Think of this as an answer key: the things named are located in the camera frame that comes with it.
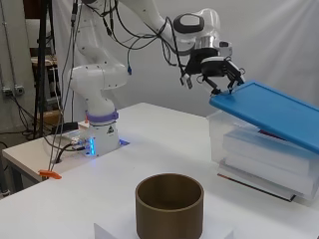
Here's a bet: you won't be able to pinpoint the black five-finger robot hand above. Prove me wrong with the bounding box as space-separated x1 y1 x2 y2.
183 48 247 96

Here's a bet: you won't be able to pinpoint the blue plastic lid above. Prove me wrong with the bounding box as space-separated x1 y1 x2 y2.
208 80 319 154

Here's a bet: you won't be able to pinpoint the clear plastic box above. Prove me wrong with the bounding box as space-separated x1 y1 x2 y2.
205 109 319 202

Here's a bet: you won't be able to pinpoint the white hanging sheet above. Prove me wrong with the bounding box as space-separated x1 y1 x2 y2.
49 0 319 118

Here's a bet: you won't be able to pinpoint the thin book with dark edge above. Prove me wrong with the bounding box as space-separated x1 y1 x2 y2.
217 158 297 202

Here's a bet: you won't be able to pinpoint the brown round tub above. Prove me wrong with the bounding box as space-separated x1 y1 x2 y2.
135 172 205 239

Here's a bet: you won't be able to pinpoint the black tripod stand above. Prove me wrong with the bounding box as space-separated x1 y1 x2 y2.
32 0 55 138

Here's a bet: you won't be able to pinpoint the orange clamp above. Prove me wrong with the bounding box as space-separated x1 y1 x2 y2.
38 169 63 180

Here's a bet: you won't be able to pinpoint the white flat box stand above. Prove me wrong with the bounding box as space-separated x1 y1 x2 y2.
93 222 234 239

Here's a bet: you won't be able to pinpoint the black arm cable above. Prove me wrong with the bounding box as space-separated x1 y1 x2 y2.
109 0 187 79

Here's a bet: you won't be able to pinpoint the thin hanging cables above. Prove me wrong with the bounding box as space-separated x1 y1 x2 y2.
48 0 81 172

